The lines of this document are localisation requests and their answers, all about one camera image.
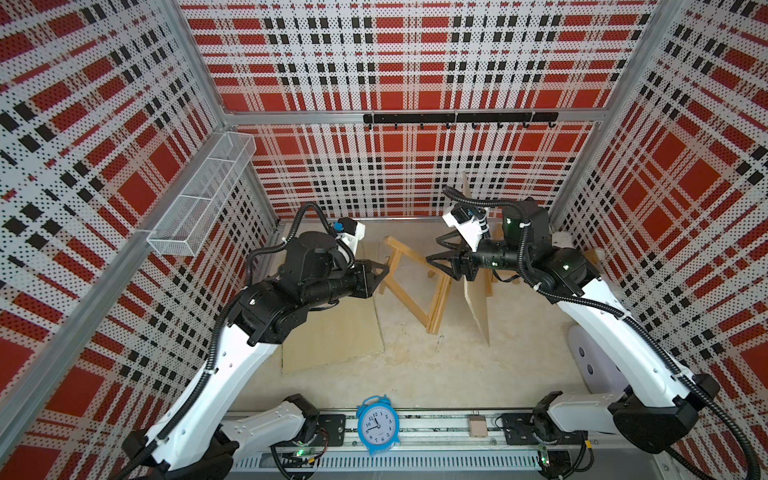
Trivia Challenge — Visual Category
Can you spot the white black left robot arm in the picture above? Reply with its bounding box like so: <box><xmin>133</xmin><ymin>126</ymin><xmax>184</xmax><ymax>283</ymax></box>
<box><xmin>115</xmin><ymin>231</ymin><xmax>389</xmax><ymax>479</ymax></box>

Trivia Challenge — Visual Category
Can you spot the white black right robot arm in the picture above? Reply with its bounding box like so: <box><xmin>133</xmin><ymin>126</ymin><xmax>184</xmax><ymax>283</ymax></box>
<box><xmin>426</xmin><ymin>187</ymin><xmax>762</xmax><ymax>479</ymax></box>

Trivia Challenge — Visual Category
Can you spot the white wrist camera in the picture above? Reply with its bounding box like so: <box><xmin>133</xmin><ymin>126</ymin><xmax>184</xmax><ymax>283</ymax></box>
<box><xmin>333</xmin><ymin>217</ymin><xmax>365</xmax><ymax>254</ymax></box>
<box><xmin>442</xmin><ymin>203</ymin><xmax>490</xmax><ymax>252</ymax></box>

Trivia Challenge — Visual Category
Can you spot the lavender toy toaster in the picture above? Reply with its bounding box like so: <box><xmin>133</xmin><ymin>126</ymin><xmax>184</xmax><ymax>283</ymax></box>
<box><xmin>567</xmin><ymin>324</ymin><xmax>629</xmax><ymax>394</ymax></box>

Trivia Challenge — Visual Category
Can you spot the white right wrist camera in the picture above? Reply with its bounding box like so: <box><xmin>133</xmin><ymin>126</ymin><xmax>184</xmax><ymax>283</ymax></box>
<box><xmin>442</xmin><ymin>203</ymin><xmax>490</xmax><ymax>252</ymax></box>

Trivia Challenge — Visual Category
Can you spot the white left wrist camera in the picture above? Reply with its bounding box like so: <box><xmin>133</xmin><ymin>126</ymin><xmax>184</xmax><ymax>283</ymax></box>
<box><xmin>333</xmin><ymin>217</ymin><xmax>365</xmax><ymax>254</ymax></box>

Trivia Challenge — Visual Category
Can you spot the plywood board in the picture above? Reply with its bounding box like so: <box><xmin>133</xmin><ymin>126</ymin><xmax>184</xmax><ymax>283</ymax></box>
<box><xmin>461</xmin><ymin>173</ymin><xmax>491</xmax><ymax>347</ymax></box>
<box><xmin>355</xmin><ymin>240</ymin><xmax>380</xmax><ymax>262</ymax></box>
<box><xmin>281</xmin><ymin>297</ymin><xmax>385</xmax><ymax>376</ymax></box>

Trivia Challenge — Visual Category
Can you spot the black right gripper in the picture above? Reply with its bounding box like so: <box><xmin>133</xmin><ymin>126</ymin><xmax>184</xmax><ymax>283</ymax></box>
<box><xmin>426</xmin><ymin>231</ymin><xmax>528</xmax><ymax>284</ymax></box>

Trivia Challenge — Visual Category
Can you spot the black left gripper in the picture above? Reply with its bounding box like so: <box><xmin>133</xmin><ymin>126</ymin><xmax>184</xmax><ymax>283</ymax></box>
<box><xmin>303</xmin><ymin>259</ymin><xmax>388</xmax><ymax>310</ymax></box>

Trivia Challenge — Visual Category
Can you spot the white wire mesh basket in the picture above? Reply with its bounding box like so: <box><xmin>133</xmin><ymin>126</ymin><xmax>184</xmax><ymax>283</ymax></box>
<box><xmin>148</xmin><ymin>132</ymin><xmax>255</xmax><ymax>257</ymax></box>

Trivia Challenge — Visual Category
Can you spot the wooden easel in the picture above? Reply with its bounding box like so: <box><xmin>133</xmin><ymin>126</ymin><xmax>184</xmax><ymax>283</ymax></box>
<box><xmin>491</xmin><ymin>223</ymin><xmax>521</xmax><ymax>285</ymax></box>
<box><xmin>379</xmin><ymin>236</ymin><xmax>453</xmax><ymax>335</ymax></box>
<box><xmin>481</xmin><ymin>270</ymin><xmax>495</xmax><ymax>297</ymax></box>

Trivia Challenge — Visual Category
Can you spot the blue alarm clock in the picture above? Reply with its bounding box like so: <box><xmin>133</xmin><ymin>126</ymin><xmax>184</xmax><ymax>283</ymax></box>
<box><xmin>356</xmin><ymin>395</ymin><xmax>400</xmax><ymax>456</ymax></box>

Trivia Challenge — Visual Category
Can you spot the black hook rail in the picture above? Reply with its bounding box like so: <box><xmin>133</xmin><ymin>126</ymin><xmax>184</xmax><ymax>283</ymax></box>
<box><xmin>362</xmin><ymin>111</ymin><xmax>560</xmax><ymax>127</ymax></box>

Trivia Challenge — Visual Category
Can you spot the small beige box on rail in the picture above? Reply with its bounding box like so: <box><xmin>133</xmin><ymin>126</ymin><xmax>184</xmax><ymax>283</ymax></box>
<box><xmin>468</xmin><ymin>415</ymin><xmax>488</xmax><ymax>438</ymax></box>

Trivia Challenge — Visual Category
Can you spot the white teddy bear brown hoodie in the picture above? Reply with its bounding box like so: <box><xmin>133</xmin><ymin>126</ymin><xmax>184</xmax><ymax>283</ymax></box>
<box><xmin>552</xmin><ymin>231</ymin><xmax>605</xmax><ymax>270</ymax></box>

